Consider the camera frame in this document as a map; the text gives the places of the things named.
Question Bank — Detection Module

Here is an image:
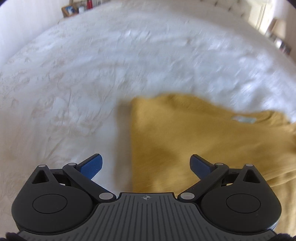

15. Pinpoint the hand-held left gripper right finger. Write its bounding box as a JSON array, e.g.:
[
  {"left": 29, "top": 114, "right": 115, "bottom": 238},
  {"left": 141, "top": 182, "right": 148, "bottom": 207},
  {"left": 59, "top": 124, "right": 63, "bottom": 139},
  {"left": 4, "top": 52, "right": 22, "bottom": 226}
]
[{"left": 178, "top": 154, "right": 267, "bottom": 202}]

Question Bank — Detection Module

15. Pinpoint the cream tufted headboard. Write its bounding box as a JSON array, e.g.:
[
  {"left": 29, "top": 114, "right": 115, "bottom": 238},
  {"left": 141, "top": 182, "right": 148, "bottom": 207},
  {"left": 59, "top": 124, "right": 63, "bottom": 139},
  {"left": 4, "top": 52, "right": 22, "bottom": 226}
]
[{"left": 211, "top": 0, "right": 273, "bottom": 32}]

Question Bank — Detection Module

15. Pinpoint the wooden photo frame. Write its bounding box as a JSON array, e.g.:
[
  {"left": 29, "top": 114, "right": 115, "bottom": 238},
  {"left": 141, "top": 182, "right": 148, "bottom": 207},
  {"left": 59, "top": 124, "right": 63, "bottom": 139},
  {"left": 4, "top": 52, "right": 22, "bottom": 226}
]
[{"left": 61, "top": 4, "right": 78, "bottom": 18}]

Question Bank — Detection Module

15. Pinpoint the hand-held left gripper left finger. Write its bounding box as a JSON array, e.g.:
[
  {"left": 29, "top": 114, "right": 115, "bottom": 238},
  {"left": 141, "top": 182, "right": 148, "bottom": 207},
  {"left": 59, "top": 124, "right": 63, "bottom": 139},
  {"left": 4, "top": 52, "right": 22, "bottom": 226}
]
[{"left": 30, "top": 153, "right": 117, "bottom": 203}]

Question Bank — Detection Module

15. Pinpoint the table lamp with beige shade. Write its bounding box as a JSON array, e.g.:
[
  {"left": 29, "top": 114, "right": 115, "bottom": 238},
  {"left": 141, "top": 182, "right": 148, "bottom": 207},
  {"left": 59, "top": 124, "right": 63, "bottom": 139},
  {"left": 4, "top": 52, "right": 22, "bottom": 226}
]
[{"left": 267, "top": 19, "right": 285, "bottom": 39}]

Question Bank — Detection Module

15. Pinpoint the yellow knit sweater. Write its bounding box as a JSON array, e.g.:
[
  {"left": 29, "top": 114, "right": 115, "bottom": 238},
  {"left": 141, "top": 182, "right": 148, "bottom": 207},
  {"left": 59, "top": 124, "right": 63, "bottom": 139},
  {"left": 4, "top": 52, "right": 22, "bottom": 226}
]
[{"left": 129, "top": 93, "right": 296, "bottom": 234}]

